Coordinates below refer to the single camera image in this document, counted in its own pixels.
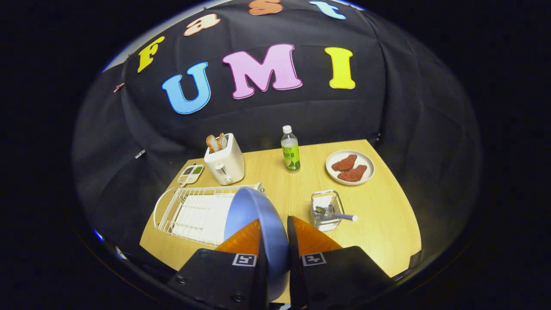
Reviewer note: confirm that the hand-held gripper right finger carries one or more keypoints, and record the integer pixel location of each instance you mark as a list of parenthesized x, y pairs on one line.
[(295, 280)]

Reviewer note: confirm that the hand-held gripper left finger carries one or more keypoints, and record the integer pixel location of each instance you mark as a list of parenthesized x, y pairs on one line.
[(261, 284)]

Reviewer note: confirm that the blue plate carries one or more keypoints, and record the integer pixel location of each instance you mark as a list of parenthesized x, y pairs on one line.
[(254, 211)]

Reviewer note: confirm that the white plate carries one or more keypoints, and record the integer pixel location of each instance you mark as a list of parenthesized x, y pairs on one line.
[(366, 161)]

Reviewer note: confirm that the white toaster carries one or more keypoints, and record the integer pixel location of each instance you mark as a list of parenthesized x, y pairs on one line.
[(226, 165)]

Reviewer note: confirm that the green label drink bottle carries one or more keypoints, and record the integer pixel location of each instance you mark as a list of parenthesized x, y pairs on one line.
[(291, 155)]

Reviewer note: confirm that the small divided condiment tray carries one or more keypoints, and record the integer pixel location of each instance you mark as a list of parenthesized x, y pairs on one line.
[(190, 174)]

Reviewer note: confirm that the toasted bread slice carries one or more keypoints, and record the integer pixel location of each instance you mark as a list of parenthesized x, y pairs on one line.
[(222, 141), (212, 144)]

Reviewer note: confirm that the small grey clip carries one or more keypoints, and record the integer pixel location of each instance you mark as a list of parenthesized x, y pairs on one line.
[(139, 153)]

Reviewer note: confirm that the black backdrop cloth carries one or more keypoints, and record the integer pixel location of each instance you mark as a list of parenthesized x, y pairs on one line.
[(409, 107)]

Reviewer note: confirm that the small red clip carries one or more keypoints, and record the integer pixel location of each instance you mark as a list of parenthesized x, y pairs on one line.
[(118, 87)]

